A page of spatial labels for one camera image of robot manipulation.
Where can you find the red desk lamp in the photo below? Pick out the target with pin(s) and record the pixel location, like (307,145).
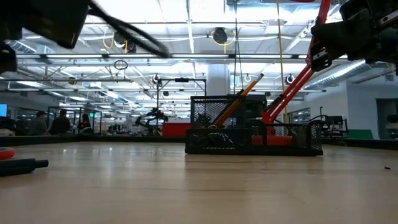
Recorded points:
(287,93)

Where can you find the black pen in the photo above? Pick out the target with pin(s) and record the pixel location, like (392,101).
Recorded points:
(15,171)
(21,163)

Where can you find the orange pencil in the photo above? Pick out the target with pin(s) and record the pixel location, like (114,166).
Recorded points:
(239,99)
(234,109)

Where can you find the person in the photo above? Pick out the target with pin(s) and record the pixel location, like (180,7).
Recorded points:
(60,124)
(84,123)
(38,124)

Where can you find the blue computer monitor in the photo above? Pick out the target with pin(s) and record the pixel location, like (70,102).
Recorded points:
(3,109)

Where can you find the red box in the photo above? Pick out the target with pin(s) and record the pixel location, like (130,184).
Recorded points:
(175,129)

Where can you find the black background gantry frame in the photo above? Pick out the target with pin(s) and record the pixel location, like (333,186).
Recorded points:
(182,80)

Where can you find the black mesh desk organizer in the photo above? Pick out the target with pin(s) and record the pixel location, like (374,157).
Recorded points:
(217,143)

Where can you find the green panel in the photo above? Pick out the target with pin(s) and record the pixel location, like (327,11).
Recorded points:
(360,134)

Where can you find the black equipment rack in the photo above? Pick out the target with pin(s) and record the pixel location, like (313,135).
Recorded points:
(334,123)

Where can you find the black background robot arm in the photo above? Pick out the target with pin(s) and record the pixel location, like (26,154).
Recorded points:
(152,116)

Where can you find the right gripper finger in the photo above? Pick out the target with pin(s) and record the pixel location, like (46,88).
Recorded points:
(367,15)
(328,32)

